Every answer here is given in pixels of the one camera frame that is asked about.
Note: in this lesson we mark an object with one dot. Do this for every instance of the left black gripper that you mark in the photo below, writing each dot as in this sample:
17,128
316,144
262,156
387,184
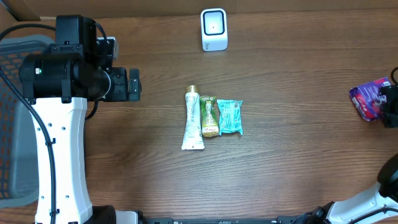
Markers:
123,92

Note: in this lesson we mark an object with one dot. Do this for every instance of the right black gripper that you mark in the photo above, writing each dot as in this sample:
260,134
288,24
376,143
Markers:
392,94

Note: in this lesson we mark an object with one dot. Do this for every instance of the purple sanitary pad pack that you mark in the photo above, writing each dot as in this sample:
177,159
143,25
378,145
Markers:
368,99

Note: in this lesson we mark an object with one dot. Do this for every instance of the white tube gold cap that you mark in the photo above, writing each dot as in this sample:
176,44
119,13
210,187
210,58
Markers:
192,139

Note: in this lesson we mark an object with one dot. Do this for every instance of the green gold snack packet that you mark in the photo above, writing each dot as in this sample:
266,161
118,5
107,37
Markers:
209,123

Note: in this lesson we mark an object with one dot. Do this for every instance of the teal wet wipes pack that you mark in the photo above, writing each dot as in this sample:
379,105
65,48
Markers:
230,116

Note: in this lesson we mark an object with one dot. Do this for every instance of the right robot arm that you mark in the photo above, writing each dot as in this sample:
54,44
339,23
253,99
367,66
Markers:
377,202

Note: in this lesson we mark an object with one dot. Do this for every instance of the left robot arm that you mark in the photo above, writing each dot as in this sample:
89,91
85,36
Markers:
58,85

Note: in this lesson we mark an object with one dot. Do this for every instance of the white barcode scanner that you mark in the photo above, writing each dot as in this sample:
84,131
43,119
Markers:
214,29

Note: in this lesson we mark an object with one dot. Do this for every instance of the cardboard back panel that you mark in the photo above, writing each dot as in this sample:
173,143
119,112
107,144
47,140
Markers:
30,10

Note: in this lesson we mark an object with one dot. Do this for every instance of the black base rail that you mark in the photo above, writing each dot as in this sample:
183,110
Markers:
279,220

